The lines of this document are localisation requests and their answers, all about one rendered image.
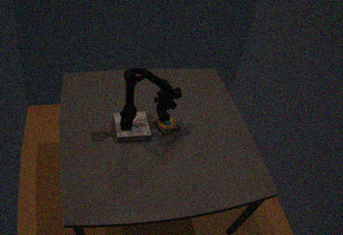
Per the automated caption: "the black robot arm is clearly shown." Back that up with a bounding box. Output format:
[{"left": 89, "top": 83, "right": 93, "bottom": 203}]
[{"left": 119, "top": 68, "right": 182, "bottom": 131}]

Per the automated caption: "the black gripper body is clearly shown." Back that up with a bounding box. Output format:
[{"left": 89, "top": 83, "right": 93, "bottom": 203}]
[{"left": 154, "top": 97, "right": 170, "bottom": 121}]

